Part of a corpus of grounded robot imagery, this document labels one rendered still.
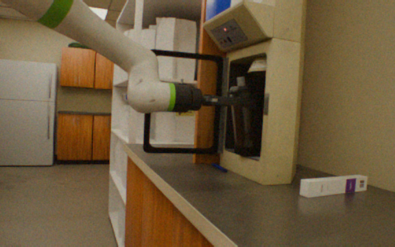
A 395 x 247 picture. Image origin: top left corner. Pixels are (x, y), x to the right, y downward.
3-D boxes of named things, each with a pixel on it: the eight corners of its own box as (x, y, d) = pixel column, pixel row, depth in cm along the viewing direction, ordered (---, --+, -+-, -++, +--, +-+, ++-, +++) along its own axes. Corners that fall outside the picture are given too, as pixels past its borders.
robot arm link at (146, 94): (125, 119, 93) (131, 98, 84) (123, 87, 99) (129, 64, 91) (168, 121, 98) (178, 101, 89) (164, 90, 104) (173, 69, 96)
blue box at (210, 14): (228, 27, 121) (228, 5, 120) (240, 20, 112) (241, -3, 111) (205, 22, 117) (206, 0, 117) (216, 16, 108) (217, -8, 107)
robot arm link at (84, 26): (46, 37, 76) (72, 12, 71) (51, 9, 82) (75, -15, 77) (142, 92, 103) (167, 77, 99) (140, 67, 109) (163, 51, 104)
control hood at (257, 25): (225, 52, 123) (227, 28, 123) (273, 37, 93) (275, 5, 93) (200, 48, 119) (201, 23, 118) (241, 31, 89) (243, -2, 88)
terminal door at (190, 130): (217, 154, 123) (223, 55, 121) (142, 153, 115) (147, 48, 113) (217, 154, 124) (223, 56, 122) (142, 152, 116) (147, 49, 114)
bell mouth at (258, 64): (276, 77, 122) (277, 64, 122) (306, 75, 106) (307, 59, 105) (238, 73, 115) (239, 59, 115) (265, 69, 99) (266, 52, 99)
